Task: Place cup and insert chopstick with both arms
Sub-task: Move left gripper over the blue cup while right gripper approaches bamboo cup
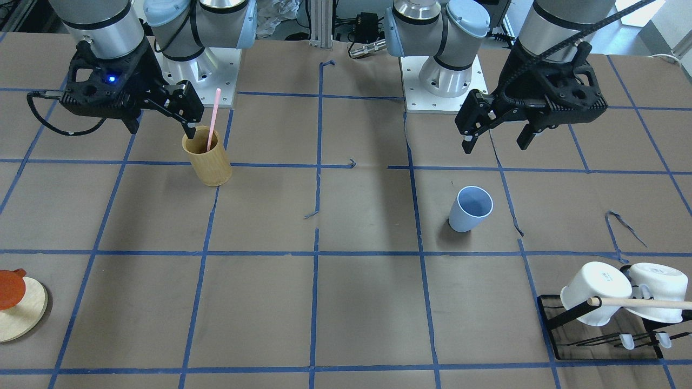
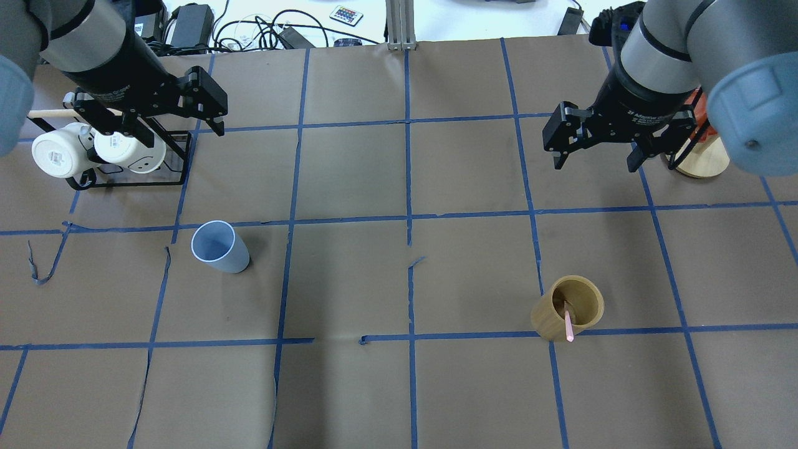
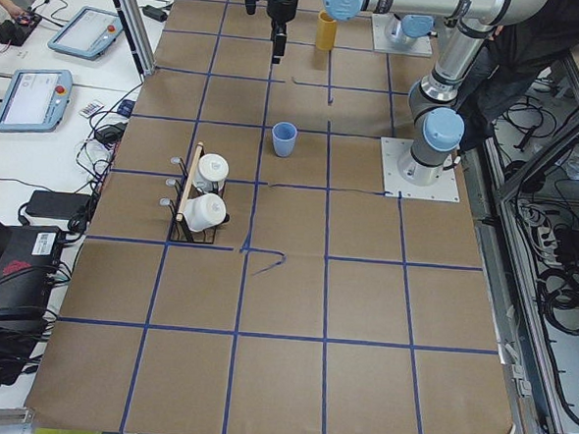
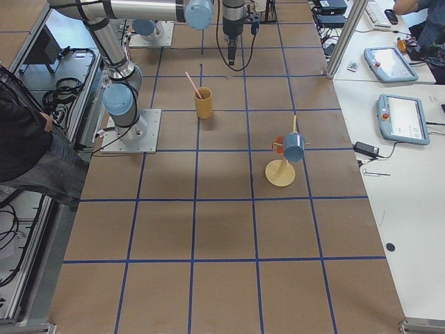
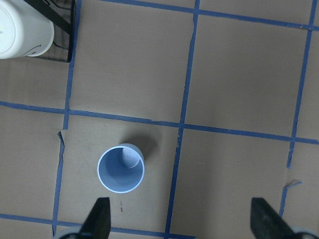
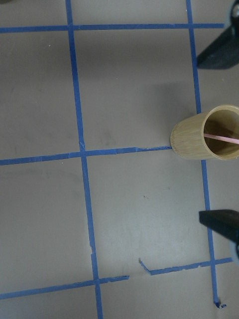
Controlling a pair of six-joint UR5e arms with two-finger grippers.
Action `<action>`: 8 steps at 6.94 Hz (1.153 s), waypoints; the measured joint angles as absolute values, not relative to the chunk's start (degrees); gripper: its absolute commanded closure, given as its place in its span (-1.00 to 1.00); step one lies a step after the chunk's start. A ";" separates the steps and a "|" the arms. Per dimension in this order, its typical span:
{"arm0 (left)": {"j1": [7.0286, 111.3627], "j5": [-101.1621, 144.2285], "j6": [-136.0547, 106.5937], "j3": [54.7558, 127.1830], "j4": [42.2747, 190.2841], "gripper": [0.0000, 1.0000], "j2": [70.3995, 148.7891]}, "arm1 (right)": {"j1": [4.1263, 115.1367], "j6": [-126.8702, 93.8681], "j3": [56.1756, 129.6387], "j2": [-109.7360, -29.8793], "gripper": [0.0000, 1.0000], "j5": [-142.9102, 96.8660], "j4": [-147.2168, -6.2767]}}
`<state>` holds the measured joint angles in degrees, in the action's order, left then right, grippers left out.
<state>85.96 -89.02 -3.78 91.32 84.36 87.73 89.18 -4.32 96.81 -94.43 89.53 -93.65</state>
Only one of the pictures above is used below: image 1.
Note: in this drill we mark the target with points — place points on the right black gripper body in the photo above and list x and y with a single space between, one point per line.
145 70

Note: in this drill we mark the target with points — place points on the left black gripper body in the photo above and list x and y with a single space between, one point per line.
513 73

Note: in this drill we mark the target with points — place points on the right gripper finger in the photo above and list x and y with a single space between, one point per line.
132 123
180 102

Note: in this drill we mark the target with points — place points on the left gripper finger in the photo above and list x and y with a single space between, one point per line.
527 135
479 113

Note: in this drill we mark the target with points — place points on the pink chopstick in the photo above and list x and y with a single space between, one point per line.
215 106

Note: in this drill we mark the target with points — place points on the light blue cup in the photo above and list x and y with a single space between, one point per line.
471 206

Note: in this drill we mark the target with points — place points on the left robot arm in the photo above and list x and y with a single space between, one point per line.
452 32

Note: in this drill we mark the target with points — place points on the bamboo wooden cup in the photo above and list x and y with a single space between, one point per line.
212 165

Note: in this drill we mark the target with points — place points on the white mug near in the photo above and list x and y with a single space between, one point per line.
595 279

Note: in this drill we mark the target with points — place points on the white mug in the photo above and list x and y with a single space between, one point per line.
595 279
661 283

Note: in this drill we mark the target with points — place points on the wooden rack rod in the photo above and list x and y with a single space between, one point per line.
630 302

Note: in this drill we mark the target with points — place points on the white mug far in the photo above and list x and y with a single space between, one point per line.
661 283

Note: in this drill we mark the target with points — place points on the orange lid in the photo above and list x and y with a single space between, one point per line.
13 287

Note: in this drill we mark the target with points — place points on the round wooden coaster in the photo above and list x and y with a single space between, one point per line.
20 319

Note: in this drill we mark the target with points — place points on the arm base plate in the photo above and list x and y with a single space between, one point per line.
216 81
443 100

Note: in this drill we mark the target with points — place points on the aluminium frame post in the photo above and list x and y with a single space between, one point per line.
321 24

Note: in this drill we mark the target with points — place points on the black wire mug rack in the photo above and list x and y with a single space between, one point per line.
585 332

